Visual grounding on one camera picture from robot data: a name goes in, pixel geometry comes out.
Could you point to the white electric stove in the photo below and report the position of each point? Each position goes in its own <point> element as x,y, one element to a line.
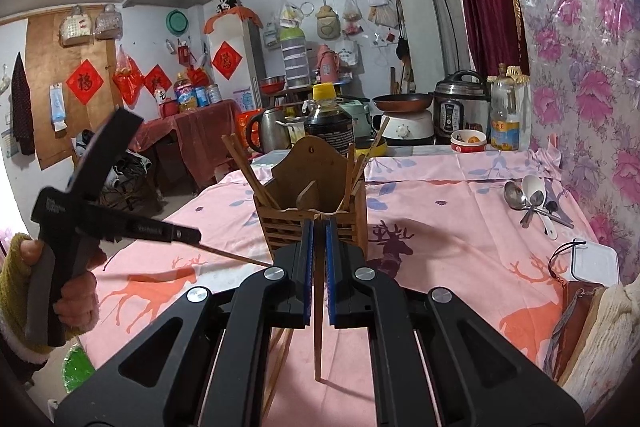
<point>411,129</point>

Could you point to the dark soy sauce bottle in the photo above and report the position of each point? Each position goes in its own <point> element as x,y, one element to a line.
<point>328,121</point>

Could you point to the pink thermos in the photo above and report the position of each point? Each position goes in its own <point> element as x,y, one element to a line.
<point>328,64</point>

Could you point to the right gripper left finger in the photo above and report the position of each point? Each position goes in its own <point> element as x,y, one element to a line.
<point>203,361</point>

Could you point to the small black spoon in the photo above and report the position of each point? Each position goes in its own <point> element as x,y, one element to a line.
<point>552,207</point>

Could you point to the yellow small frying pan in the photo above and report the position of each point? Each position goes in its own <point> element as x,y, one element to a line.
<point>366,146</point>

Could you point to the cream knitted cloth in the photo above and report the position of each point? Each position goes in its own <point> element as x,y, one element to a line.
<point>606,348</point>

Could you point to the white ceramic spoon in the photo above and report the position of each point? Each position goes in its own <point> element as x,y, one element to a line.
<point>536,194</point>

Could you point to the stacked steamer containers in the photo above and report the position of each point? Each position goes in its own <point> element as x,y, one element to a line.
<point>295,57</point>

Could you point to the clear oil bottle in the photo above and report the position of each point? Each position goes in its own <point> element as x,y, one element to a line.
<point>504,118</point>

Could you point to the red covered side table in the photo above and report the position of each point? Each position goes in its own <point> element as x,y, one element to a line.
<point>198,133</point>

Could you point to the white refrigerator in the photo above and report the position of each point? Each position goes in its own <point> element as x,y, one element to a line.
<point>235,49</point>

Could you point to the white power adapter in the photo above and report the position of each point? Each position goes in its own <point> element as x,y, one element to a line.
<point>594,263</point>

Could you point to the wooden chopstick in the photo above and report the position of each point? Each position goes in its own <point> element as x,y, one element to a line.
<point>318,313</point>
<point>234,257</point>

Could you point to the yellow sleeve forearm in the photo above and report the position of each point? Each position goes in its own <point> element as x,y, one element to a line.
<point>77,309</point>

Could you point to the black pressure cooker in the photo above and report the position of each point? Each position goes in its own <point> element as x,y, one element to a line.
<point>461,101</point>

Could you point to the pink deer tablecloth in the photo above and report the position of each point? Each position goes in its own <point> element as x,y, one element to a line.
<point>432,221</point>

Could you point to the metal spoon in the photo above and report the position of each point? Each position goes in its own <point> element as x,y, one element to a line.
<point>516,200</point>

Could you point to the mint green rice cooker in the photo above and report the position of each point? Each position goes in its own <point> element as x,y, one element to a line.
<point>361,118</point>

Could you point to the steel electric kettle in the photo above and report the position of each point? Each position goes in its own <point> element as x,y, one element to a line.
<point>267,131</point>

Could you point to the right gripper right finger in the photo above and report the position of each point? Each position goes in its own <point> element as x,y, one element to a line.
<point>434,360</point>

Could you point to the wooden utensil holder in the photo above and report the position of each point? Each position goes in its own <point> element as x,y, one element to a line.
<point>314,182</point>

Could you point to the brown frying pan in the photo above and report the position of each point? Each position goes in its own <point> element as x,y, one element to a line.
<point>406,103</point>

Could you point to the green plastic basin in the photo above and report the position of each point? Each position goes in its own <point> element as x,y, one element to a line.
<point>177,23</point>

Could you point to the red white bowl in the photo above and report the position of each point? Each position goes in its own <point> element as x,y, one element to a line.
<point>468,141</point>

